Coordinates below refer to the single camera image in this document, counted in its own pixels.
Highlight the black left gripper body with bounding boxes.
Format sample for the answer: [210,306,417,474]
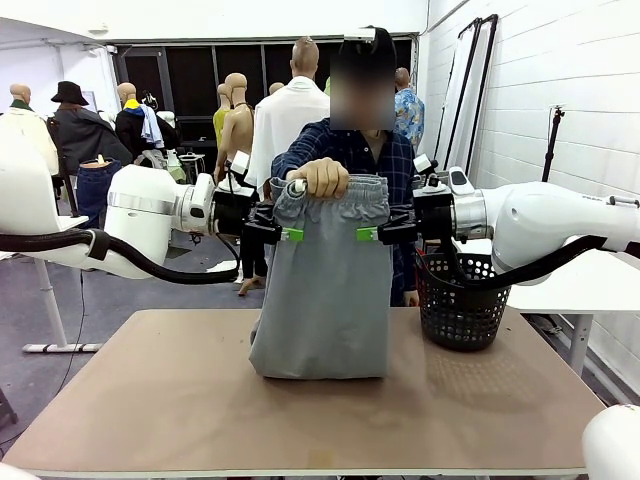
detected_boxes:
[214,192,257,237]

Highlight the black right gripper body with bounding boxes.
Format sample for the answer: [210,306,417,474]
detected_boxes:
[414,193,455,242]

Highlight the grey training pants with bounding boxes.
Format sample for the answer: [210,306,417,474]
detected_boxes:
[248,173,394,381]

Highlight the black plastic laundry basket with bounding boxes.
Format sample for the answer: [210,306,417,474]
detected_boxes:
[414,252,512,352]

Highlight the person's right forearm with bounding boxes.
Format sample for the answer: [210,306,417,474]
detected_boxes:
[271,132,324,180]

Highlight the person's right hand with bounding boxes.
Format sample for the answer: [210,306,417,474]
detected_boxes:
[285,157,350,200]

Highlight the person in plaid shirt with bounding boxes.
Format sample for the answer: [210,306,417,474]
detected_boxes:
[271,25,420,307]

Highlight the bare tan mannequin black trousers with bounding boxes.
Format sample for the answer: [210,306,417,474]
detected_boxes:
[214,72,266,297]

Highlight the mannequin in white shirt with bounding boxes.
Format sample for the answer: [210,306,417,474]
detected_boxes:
[244,35,331,201]

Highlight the mannequin with grey hoodie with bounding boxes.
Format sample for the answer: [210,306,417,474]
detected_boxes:
[134,148,174,174]

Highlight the mannequin in yellow top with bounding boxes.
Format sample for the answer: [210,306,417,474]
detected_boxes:
[213,83,234,149]

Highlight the mannequin in floral shirt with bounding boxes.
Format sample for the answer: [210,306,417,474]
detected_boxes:
[393,67,426,154]

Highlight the mannequin in black jacket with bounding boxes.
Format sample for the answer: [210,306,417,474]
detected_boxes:
[114,82,181,164]

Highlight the mannequin legs in blue jeans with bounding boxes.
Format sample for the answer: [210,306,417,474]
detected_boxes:
[77,154,123,230]

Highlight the black tripod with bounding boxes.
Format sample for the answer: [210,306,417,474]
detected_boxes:
[542,103,566,184]

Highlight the black framed white panel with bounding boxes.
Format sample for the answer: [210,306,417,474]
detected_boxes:
[444,13,500,174]
[432,17,484,171]

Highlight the white side table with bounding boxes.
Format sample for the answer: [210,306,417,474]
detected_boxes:
[452,238,640,376]

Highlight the mannequin with black hat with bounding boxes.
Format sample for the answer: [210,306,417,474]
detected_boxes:
[47,80,134,176]

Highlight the black cap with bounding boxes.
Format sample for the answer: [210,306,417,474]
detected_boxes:
[339,25,399,76]

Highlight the white metal stand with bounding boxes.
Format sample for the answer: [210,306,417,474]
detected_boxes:
[22,258,104,354]

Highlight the mannequin in cream jacket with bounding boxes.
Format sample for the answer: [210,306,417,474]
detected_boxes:
[0,83,60,176]

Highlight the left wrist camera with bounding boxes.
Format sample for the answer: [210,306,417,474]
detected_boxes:
[219,149,256,199]

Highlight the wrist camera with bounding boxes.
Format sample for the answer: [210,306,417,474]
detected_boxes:
[219,149,256,199]
[413,153,454,196]

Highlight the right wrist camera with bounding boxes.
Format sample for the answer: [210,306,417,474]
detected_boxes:
[413,153,454,196]

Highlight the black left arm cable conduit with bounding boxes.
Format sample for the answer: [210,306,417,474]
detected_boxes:
[0,228,240,285]

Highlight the thin black floor cable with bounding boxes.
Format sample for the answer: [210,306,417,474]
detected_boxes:
[59,269,87,396]

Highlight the dark metal frame leg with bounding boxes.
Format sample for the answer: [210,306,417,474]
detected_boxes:
[0,385,19,426]

